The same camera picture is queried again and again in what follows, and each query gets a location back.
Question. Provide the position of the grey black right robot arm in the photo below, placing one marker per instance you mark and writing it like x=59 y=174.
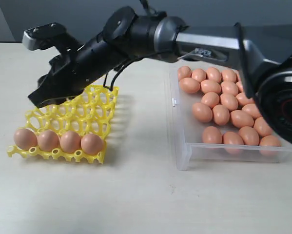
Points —
x=261 y=54

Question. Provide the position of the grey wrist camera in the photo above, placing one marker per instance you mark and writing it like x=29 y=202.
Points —
x=50 y=35

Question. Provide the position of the yellow plastic egg tray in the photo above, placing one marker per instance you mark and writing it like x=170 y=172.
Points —
x=90 y=112

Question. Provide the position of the clear plastic bin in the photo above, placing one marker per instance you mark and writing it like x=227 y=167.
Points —
x=187 y=132

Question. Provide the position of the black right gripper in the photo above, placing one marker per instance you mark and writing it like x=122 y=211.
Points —
x=67 y=78

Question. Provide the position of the brown egg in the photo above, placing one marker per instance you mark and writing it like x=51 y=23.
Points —
x=249 y=136
x=229 y=75
x=210 y=99
x=212 y=135
x=189 y=85
x=70 y=142
x=184 y=72
x=243 y=100
x=48 y=140
x=241 y=119
x=229 y=101
x=262 y=128
x=25 y=139
x=252 y=110
x=210 y=86
x=221 y=115
x=202 y=112
x=269 y=141
x=199 y=75
x=239 y=82
x=229 y=87
x=91 y=144
x=232 y=138
x=214 y=74

